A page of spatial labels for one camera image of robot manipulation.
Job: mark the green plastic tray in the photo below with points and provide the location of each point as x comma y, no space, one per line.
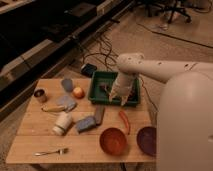
100,87

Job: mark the dark shelf unit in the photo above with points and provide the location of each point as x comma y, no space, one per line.
35,38

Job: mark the yellow banana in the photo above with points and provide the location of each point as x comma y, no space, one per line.
59,108

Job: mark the blue grey cup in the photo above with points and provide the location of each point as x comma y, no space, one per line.
67,84

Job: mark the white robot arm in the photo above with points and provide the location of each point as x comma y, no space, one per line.
185,112

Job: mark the small metal cup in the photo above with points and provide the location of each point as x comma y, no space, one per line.
40,95

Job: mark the wooden table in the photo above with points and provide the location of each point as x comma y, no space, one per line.
35,135

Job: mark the orange bowl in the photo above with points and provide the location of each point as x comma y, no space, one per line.
113,141

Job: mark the silver fork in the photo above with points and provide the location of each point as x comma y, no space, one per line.
59,151

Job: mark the red chili pepper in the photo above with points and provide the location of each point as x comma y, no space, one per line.
126,121

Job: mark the dark purple bowl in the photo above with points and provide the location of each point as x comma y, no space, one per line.
146,140

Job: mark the black box on floor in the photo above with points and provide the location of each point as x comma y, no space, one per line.
88,69

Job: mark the grey blue cloth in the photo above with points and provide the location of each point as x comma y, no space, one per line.
67,101

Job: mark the red yellow apple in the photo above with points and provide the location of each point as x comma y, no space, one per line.
78,92

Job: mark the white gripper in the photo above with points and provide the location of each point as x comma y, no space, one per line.
122,87

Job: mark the office chair base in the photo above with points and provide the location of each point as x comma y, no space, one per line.
175,7

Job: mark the blue sponge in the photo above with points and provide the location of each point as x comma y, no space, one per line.
85,124

